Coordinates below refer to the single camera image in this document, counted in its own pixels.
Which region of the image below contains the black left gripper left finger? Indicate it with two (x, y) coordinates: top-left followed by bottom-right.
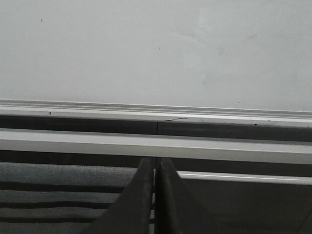
(84, 159), (154, 234)

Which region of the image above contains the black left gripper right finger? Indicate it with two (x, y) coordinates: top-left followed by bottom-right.
(155, 157), (244, 234)

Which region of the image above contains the white whiteboard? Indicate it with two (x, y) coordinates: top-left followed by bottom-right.
(0, 0), (312, 127)

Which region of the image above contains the white metal pegboard stand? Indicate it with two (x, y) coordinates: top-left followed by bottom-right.
(0, 129), (312, 234)

